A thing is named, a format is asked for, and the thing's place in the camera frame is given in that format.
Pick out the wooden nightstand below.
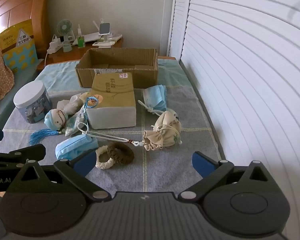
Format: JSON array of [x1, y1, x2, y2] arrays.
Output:
[[36, 37, 124, 70]]

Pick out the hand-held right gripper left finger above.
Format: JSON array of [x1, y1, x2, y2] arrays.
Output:
[[5, 150, 110, 202]]

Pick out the white router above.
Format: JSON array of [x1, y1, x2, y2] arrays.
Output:
[[77, 19, 122, 43]]

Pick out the cardboard box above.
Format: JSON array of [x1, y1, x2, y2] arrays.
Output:
[[75, 48, 158, 89]]

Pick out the white louvered closet door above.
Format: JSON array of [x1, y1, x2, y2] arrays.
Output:
[[167, 0, 300, 215]]

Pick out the white power cable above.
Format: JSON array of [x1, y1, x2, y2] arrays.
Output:
[[43, 36, 56, 67]]

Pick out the brown fuzzy scrunchie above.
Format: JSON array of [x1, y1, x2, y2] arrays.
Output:
[[107, 142, 135, 164]]

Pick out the crumpled cream cloth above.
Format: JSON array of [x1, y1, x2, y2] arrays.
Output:
[[57, 92, 90, 114]]

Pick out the white power strip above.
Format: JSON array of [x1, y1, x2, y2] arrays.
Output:
[[48, 36, 65, 54]]

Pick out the white lanyard cord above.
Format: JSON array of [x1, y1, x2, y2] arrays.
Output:
[[77, 122, 144, 147]]

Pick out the cream fuzzy scrunchie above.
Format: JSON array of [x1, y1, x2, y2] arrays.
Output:
[[95, 146, 115, 170]]

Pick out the clear plastic packet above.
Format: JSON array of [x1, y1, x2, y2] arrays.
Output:
[[65, 105, 87, 137]]

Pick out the wooden bed headboard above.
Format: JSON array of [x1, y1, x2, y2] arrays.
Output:
[[0, 0, 53, 63]]

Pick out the small green desk fan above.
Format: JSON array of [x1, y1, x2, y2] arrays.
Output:
[[56, 19, 73, 53]]

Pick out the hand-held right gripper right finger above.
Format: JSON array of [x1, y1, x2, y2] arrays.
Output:
[[177, 151, 277, 203]]

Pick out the blue rope charm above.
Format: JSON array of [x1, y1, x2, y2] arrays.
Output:
[[84, 94, 102, 110]]

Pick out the white-lid plastic jar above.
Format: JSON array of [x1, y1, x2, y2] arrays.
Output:
[[13, 80, 53, 124]]

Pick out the doll pendant with blue tassel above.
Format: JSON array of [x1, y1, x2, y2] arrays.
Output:
[[30, 108, 73, 145]]

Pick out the yellow snack bag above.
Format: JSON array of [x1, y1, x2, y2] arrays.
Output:
[[0, 19, 39, 74]]

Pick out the cream drawstring pouch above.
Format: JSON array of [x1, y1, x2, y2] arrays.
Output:
[[143, 110, 183, 151]]

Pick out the pink floral cloth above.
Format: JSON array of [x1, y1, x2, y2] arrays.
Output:
[[0, 49, 15, 117]]

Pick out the blue face mask bundle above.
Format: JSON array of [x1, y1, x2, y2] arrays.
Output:
[[55, 133, 99, 161], [137, 85, 167, 114]]

